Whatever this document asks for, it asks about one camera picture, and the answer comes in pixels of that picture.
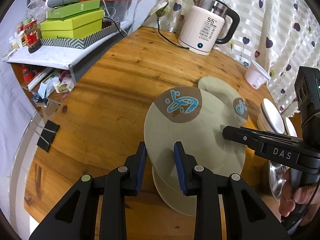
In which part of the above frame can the beige plate blue pattern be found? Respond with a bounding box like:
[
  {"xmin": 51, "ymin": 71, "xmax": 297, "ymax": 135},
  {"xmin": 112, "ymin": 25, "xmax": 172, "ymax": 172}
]
[
  {"xmin": 198, "ymin": 77, "xmax": 249, "ymax": 130},
  {"xmin": 152, "ymin": 167, "xmax": 200, "ymax": 217},
  {"xmin": 144, "ymin": 86, "xmax": 247, "ymax": 180}
]

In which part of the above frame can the white bowl dark stripe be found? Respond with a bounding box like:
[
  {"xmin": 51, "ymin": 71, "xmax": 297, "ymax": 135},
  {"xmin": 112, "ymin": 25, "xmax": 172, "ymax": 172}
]
[{"xmin": 257, "ymin": 98, "xmax": 287, "ymax": 134}]

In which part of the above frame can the red toy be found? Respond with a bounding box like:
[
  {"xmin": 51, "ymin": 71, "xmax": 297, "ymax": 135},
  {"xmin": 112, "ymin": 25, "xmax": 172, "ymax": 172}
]
[{"xmin": 21, "ymin": 65, "xmax": 35, "ymax": 83}]

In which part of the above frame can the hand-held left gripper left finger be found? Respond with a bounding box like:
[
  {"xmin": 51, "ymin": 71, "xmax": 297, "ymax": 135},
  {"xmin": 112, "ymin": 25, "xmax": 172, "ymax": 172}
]
[{"xmin": 29, "ymin": 141, "xmax": 148, "ymax": 240}]

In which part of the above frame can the person's right hand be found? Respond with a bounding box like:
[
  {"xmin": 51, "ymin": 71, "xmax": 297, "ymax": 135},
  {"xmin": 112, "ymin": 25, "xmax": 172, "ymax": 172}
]
[{"xmin": 279, "ymin": 172, "xmax": 320, "ymax": 218}]

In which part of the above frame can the small white bottle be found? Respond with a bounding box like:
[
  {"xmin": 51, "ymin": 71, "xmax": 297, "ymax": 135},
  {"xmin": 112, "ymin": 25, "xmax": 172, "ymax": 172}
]
[{"xmin": 52, "ymin": 77, "xmax": 62, "ymax": 93}]

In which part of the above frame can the heart print curtain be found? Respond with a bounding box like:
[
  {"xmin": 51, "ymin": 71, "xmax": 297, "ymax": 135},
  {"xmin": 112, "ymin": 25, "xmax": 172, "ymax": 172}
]
[{"xmin": 160, "ymin": 0, "xmax": 320, "ymax": 117}]

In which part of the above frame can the black binder clip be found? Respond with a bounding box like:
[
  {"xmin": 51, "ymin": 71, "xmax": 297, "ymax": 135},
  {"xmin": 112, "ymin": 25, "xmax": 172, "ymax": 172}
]
[{"xmin": 37, "ymin": 120, "xmax": 60, "ymax": 152}]

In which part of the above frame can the dark green box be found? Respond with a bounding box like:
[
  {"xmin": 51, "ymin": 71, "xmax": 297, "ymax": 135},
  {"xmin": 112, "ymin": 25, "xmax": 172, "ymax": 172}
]
[{"xmin": 46, "ymin": 0, "xmax": 101, "ymax": 20}]

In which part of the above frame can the wet wipes pack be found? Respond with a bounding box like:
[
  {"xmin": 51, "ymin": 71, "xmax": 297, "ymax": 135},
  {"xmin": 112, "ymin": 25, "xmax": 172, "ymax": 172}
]
[{"xmin": 39, "ymin": 72, "xmax": 60, "ymax": 98}]

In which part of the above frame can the black kettle cable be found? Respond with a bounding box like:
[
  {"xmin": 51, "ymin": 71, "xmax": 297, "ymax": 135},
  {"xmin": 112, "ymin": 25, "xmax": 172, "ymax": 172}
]
[{"xmin": 156, "ymin": 16, "xmax": 190, "ymax": 49}]

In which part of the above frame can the clear plastic bag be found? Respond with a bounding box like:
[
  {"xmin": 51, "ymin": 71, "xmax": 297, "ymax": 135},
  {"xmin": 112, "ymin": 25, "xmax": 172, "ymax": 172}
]
[{"xmin": 26, "ymin": 0, "xmax": 48, "ymax": 21}]

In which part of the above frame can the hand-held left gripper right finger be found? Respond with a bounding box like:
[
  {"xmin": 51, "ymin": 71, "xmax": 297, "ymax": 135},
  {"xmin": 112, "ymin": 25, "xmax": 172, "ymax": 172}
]
[{"xmin": 174, "ymin": 141, "xmax": 292, "ymax": 240}]

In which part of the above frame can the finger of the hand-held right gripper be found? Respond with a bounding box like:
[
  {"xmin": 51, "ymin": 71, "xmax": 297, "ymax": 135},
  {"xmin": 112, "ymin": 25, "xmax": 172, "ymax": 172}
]
[
  {"xmin": 222, "ymin": 126, "xmax": 262, "ymax": 150},
  {"xmin": 241, "ymin": 127, "xmax": 299, "ymax": 144}
]

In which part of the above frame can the white plastic tub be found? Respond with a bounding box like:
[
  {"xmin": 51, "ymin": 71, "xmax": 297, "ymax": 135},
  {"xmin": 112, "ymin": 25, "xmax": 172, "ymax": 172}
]
[{"xmin": 244, "ymin": 60, "xmax": 271, "ymax": 90}]

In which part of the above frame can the lime green box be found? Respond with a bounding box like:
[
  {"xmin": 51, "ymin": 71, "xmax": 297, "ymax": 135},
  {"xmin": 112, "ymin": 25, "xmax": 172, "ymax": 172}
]
[{"xmin": 39, "ymin": 10, "xmax": 104, "ymax": 39}]

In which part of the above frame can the red label jar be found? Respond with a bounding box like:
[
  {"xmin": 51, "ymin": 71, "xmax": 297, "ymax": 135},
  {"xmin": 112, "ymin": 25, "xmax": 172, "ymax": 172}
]
[{"xmin": 24, "ymin": 19, "xmax": 42, "ymax": 53}]

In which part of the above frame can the steel bowl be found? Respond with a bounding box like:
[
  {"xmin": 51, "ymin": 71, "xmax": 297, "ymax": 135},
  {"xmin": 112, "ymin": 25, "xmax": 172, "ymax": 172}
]
[{"xmin": 269, "ymin": 161, "xmax": 292, "ymax": 202}]

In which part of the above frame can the cream electric kettle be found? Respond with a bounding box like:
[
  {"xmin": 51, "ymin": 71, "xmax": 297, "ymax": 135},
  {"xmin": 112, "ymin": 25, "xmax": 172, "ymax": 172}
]
[{"xmin": 178, "ymin": 0, "xmax": 240, "ymax": 56}]

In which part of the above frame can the white shelf unit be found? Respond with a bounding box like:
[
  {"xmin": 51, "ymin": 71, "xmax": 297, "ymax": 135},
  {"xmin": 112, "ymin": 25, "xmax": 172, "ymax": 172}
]
[{"xmin": 6, "ymin": 20, "xmax": 133, "ymax": 107}]

